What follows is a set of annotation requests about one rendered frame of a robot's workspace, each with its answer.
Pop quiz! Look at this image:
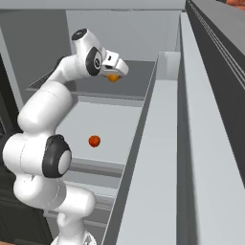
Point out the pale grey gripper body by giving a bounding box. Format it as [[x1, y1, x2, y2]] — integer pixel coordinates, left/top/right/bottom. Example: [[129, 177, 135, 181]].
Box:
[[101, 56, 130, 78]]

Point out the orange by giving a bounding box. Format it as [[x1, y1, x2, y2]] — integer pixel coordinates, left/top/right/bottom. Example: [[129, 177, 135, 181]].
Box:
[[105, 74, 121, 83]]

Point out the dark grey fridge shelf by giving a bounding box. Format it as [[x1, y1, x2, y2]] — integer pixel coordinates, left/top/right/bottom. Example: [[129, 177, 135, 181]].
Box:
[[25, 59, 158, 100]]

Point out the grey fridge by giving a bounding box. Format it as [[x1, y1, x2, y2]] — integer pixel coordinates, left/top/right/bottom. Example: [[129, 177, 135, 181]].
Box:
[[0, 0, 192, 245]]

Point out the red apple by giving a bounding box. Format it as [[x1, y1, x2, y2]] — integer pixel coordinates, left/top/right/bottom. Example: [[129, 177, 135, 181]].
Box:
[[88, 134, 101, 148]]

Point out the grey fridge door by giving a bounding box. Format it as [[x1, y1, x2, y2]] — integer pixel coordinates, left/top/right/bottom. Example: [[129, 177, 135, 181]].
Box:
[[101, 0, 245, 245]]

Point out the dark cupboard run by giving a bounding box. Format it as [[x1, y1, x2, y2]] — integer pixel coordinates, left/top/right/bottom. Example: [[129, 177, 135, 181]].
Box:
[[0, 53, 54, 245]]

